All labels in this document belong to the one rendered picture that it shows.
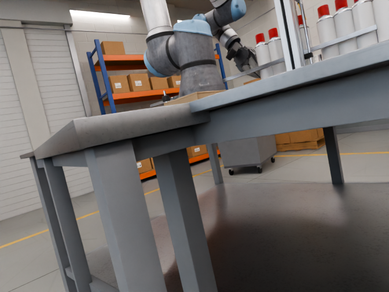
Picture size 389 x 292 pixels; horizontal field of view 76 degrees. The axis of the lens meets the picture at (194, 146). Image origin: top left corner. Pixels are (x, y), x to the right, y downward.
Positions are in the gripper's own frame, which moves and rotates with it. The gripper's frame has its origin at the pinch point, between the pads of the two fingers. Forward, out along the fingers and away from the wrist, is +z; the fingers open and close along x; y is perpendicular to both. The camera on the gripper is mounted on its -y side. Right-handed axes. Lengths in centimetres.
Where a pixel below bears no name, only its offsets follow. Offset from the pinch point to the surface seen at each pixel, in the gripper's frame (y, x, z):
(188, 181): -57, 9, 26
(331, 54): -1.9, -23.4, 14.9
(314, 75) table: -65, -27, 29
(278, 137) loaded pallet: 330, 157, -13
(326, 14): -0.8, -29.8, 3.6
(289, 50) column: -15.6, -17.7, 7.9
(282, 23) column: -16.4, -21.5, 0.6
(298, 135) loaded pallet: 326, 125, 5
